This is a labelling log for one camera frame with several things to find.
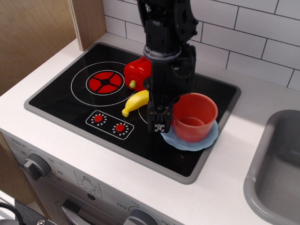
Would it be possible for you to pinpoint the grey oven knob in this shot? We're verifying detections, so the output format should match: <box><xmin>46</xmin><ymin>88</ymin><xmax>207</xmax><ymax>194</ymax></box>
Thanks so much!
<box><xmin>124</xmin><ymin>210</ymin><xmax>157</xmax><ymax>225</ymax></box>

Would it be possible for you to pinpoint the red toy bell pepper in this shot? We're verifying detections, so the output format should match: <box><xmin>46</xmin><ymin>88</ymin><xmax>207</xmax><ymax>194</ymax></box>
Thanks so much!
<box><xmin>124</xmin><ymin>56</ymin><xmax>151</xmax><ymax>92</ymax></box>

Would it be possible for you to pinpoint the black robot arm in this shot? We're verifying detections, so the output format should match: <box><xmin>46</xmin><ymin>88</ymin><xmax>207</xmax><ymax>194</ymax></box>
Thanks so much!
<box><xmin>137</xmin><ymin>0</ymin><xmax>198</xmax><ymax>133</ymax></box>

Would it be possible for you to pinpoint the wooden side panel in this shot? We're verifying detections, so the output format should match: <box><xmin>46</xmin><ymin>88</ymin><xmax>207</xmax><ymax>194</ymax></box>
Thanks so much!
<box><xmin>0</xmin><ymin>0</ymin><xmax>106</xmax><ymax>94</ymax></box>

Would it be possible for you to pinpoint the black device with screw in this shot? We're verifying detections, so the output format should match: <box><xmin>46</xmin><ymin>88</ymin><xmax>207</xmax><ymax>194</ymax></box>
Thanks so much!
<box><xmin>15</xmin><ymin>199</ymin><xmax>55</xmax><ymax>225</ymax></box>

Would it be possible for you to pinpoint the yellow toy banana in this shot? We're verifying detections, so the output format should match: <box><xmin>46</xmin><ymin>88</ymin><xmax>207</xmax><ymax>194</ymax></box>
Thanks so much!
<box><xmin>121</xmin><ymin>90</ymin><xmax>149</xmax><ymax>117</ymax></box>

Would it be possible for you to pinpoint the orange plastic cup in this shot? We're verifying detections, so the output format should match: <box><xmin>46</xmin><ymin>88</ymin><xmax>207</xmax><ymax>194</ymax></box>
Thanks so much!
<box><xmin>172</xmin><ymin>93</ymin><xmax>218</xmax><ymax>143</ymax></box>

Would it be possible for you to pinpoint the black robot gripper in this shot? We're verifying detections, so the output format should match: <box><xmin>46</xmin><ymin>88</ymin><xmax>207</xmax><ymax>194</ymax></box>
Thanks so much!
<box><xmin>144</xmin><ymin>44</ymin><xmax>196</xmax><ymax>133</ymax></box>

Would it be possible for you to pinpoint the light blue plastic plate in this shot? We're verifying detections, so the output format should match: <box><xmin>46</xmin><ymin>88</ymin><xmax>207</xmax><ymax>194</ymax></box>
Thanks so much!
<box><xmin>161</xmin><ymin>121</ymin><xmax>219</xmax><ymax>151</ymax></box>

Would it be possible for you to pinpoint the grey oven door handle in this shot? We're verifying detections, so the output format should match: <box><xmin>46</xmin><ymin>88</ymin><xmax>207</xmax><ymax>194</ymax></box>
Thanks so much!
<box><xmin>61</xmin><ymin>200</ymin><xmax>93</xmax><ymax>225</ymax></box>

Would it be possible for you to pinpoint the black toy stovetop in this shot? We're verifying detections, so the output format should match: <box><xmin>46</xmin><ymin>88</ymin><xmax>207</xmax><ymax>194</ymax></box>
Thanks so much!
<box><xmin>23</xmin><ymin>42</ymin><xmax>242</xmax><ymax>185</ymax></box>

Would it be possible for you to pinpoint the grey timer knob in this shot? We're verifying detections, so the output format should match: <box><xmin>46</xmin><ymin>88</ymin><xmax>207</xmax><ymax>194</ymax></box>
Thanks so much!
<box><xmin>23</xmin><ymin>154</ymin><xmax>51</xmax><ymax>181</ymax></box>

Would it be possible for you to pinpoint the grey toy sink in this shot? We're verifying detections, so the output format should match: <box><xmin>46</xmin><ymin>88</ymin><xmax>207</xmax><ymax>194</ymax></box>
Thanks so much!
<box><xmin>243</xmin><ymin>110</ymin><xmax>300</xmax><ymax>225</ymax></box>

